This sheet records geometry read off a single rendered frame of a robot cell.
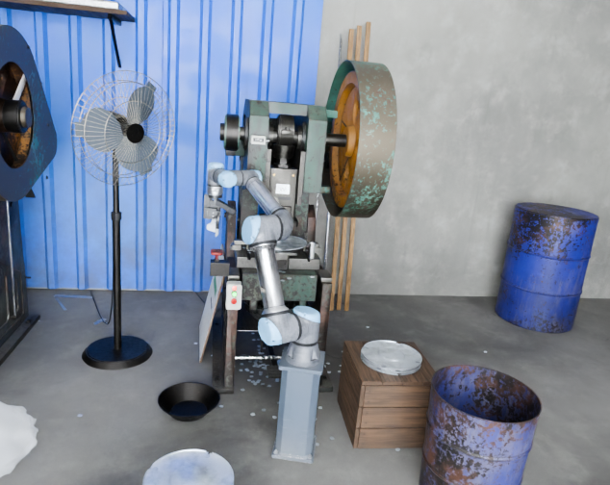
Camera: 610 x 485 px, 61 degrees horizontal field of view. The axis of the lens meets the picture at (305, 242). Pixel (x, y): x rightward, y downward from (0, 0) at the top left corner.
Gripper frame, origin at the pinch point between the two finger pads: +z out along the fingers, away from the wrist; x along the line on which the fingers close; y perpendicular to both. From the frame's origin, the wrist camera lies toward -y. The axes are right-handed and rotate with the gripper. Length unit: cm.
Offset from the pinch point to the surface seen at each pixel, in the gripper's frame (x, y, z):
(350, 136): -16, -67, -52
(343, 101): -44, -68, -69
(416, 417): 58, -92, 67
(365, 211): 2, -74, -16
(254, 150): -10.0, -16.7, -41.4
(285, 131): -13, -32, -52
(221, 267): 3.2, -2.7, 16.1
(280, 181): -14.5, -31.5, -25.9
